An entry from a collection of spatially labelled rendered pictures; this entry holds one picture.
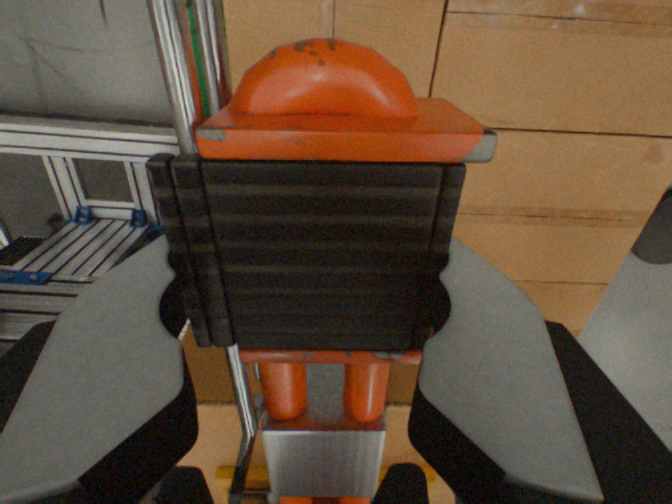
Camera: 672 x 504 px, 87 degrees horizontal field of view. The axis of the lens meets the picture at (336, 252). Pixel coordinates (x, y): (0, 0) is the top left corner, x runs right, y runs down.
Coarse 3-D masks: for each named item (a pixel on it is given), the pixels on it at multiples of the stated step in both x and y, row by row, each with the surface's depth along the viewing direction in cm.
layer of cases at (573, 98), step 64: (256, 0) 62; (320, 0) 62; (384, 0) 62; (448, 0) 63; (512, 0) 63; (576, 0) 63; (640, 0) 63; (448, 64) 68; (512, 64) 68; (576, 64) 68; (640, 64) 68; (512, 128) 75; (576, 128) 75; (640, 128) 75; (512, 192) 83; (576, 192) 83; (640, 192) 83; (512, 256) 92; (576, 256) 93; (576, 320) 105
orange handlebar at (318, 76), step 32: (256, 64) 10; (288, 64) 9; (320, 64) 9; (352, 64) 9; (384, 64) 9; (256, 96) 9; (288, 96) 9; (320, 96) 9; (352, 96) 9; (384, 96) 9; (288, 384) 16; (352, 384) 16; (384, 384) 16; (288, 416) 17; (352, 416) 17
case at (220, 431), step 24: (192, 336) 48; (192, 360) 45; (216, 360) 45; (216, 384) 42; (408, 384) 42; (216, 408) 40; (408, 408) 40; (216, 432) 42; (240, 432) 42; (192, 456) 45; (216, 456) 45; (264, 456) 45; (384, 456) 45; (408, 456) 45
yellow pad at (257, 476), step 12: (228, 468) 46; (252, 468) 46; (264, 468) 46; (216, 480) 45; (228, 480) 45; (252, 480) 45; (264, 480) 45; (228, 492) 46; (252, 492) 46; (264, 492) 46
